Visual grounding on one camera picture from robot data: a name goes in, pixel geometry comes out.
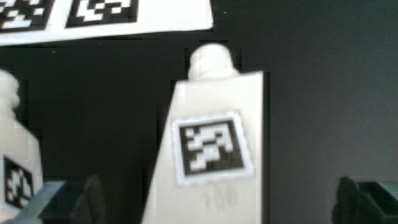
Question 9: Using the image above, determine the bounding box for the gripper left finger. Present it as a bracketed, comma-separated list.
[11, 175, 108, 224]

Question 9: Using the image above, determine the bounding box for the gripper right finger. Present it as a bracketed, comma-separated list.
[332, 177, 398, 224]

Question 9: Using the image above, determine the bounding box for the white stool leg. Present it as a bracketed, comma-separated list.
[0, 69, 43, 222]
[140, 43, 263, 224]

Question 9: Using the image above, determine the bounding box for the white marker sheet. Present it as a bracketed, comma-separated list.
[0, 0, 213, 46]

